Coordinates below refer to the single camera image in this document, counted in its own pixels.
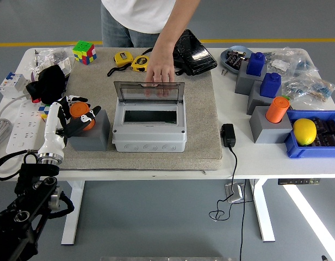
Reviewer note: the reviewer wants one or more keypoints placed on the grey-brown mat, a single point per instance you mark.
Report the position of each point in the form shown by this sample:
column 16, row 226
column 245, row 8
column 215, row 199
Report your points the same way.
column 200, row 122

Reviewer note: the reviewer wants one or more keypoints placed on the small green object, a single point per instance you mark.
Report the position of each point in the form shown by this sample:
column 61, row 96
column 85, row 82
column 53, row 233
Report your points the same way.
column 285, row 97

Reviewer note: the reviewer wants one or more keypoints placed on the small metal screws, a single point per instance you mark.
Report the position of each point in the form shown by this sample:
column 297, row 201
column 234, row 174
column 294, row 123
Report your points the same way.
column 224, row 72

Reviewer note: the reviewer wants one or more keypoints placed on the clear bag with small parts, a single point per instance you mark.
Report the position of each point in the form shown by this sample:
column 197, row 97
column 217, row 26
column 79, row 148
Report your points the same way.
column 57, row 54

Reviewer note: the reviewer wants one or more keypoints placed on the white plastic connector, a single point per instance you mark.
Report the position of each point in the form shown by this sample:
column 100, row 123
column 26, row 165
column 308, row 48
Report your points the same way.
column 66, row 65

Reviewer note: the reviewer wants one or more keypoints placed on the white circuit breaker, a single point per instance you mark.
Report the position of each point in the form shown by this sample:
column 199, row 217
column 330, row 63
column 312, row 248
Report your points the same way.
column 12, row 84

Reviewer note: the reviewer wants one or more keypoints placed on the blue block battery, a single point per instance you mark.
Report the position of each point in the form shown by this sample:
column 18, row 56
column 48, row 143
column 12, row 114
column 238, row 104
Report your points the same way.
column 255, row 63
column 270, row 85

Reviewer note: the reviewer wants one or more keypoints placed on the black cloth glove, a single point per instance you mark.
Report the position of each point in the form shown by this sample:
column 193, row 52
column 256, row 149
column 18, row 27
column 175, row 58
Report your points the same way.
column 50, row 84

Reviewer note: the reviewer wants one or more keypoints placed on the person's left hand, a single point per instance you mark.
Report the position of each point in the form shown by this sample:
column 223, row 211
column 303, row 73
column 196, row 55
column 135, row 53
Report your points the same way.
column 160, row 70

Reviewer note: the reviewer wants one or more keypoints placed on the black power adapter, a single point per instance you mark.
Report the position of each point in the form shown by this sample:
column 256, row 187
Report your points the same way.
column 228, row 134

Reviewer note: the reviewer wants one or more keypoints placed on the large colourful puzzle cube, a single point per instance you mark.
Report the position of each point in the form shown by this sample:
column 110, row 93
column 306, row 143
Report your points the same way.
column 84, row 51

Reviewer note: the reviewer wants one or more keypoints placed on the clear bag with blue parts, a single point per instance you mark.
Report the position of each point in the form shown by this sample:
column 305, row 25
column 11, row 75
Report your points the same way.
column 304, row 65

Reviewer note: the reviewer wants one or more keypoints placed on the white power strip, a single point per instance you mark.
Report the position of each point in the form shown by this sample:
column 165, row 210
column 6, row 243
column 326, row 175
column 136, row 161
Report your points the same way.
column 24, row 130

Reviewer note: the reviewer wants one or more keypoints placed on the small colourful puzzle cube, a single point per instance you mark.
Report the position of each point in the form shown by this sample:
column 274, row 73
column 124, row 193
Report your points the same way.
column 43, row 112

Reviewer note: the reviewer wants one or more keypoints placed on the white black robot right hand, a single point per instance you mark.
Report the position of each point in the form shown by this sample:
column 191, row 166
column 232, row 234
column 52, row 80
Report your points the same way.
column 324, row 258

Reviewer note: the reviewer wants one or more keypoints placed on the orange cylinder battery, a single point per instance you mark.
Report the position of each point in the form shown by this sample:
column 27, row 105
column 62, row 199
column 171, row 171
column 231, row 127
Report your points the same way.
column 77, row 110
column 276, row 110

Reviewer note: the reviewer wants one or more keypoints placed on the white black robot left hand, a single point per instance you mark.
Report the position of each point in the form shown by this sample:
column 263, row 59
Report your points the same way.
column 52, row 136

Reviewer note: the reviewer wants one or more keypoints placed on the grey electrical box with lid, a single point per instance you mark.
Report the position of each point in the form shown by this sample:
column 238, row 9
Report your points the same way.
column 148, row 136

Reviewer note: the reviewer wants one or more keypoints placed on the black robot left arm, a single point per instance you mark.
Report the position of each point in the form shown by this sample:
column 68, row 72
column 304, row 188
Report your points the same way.
column 26, row 204

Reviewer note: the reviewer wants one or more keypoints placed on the black table control panel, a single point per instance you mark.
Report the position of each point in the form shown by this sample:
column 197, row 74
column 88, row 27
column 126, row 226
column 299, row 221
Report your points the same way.
column 298, row 181

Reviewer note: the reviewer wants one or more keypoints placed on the person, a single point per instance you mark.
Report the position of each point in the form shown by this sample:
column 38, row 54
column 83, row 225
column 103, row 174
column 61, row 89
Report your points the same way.
column 137, row 16

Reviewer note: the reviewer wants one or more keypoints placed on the clear bag with mixed parts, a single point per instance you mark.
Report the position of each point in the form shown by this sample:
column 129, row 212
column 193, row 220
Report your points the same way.
column 311, row 89

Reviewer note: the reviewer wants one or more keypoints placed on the dark printed battery pack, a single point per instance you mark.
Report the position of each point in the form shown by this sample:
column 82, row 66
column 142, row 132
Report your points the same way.
column 232, row 55
column 236, row 63

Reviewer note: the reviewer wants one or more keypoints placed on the blue plastic bin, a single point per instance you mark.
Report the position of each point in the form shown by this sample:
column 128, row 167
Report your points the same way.
column 309, row 152

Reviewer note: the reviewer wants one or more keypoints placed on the purple white small packet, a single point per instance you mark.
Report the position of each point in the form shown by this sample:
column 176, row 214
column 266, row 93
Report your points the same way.
column 34, row 75

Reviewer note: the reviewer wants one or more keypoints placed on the clear bag with white labels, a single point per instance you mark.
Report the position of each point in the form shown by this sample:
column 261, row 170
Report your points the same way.
column 280, row 63

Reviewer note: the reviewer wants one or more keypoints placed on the glossy black pouch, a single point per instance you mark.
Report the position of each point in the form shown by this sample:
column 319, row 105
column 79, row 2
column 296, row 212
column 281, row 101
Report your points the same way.
column 197, row 54

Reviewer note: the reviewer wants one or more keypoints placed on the yellow lemon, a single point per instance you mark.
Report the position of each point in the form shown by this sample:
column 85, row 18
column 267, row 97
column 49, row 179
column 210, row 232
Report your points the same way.
column 304, row 131

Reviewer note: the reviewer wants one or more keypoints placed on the person's left forearm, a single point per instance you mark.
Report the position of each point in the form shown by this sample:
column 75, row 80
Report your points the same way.
column 173, row 30

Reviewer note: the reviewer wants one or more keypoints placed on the blue-grey dish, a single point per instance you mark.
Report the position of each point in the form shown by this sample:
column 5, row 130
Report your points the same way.
column 224, row 58

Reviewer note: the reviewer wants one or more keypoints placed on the grey block holder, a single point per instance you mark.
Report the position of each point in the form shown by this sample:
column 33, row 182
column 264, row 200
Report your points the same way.
column 268, row 131
column 255, row 100
column 243, row 81
column 99, row 136

